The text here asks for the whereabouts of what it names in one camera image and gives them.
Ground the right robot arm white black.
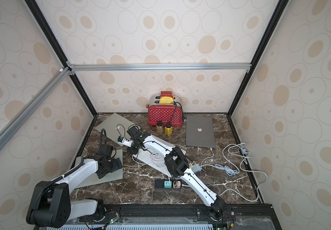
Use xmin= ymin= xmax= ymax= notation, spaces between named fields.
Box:
xmin=118 ymin=126 xmax=226 ymax=220

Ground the white power strip cable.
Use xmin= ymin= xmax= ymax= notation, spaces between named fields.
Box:
xmin=181 ymin=169 xmax=269 ymax=202

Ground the yellow toy bread slice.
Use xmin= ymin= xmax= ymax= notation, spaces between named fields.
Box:
xmin=159 ymin=96 xmax=174 ymax=104

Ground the horizontal aluminium bar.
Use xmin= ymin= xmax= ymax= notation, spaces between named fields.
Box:
xmin=69 ymin=63 xmax=251 ymax=71

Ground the black power strip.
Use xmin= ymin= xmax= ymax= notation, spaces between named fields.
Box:
xmin=155 ymin=179 xmax=180 ymax=190

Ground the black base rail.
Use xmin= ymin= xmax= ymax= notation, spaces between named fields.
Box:
xmin=33 ymin=203 xmax=282 ymax=230

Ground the pink plug adapter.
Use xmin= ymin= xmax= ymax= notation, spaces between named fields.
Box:
xmin=172 ymin=180 xmax=182 ymax=189

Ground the white coiled charger cable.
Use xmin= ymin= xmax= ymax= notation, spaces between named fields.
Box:
xmin=149 ymin=152 xmax=166 ymax=167

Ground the dark grey laptop back right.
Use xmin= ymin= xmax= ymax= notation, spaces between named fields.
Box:
xmin=186 ymin=115 xmax=216 ymax=148

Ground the silver laptop front left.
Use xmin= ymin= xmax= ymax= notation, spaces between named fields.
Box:
xmin=75 ymin=149 xmax=123 ymax=188

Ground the teal plug adapter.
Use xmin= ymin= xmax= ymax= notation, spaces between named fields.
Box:
xmin=164 ymin=181 xmax=173 ymax=189

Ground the grey power strip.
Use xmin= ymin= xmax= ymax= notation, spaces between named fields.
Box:
xmin=190 ymin=163 xmax=202 ymax=173

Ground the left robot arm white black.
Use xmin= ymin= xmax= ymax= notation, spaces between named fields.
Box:
xmin=26 ymin=144 xmax=123 ymax=228

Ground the white laptop centre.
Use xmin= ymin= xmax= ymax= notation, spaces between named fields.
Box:
xmin=134 ymin=135 xmax=192 ymax=181

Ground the red polka dot toaster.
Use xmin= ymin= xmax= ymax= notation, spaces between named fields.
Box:
xmin=147 ymin=91 xmax=184 ymax=127

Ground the black charger cable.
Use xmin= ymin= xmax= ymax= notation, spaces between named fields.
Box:
xmin=116 ymin=123 xmax=143 ymax=139

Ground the yellow spice jar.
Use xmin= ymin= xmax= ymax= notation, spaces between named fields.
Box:
xmin=165 ymin=123 xmax=173 ymax=136

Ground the left aluminium bar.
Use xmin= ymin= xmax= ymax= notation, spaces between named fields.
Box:
xmin=0 ymin=67 xmax=70 ymax=151

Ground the brown spice jar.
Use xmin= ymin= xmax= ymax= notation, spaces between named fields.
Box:
xmin=156 ymin=121 xmax=164 ymax=134

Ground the silver laptop back left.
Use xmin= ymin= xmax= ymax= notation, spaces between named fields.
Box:
xmin=95 ymin=113 xmax=134 ymax=144

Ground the silver laptop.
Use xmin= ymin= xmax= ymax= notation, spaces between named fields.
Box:
xmin=95 ymin=113 xmax=134 ymax=144
xmin=75 ymin=149 xmax=123 ymax=188

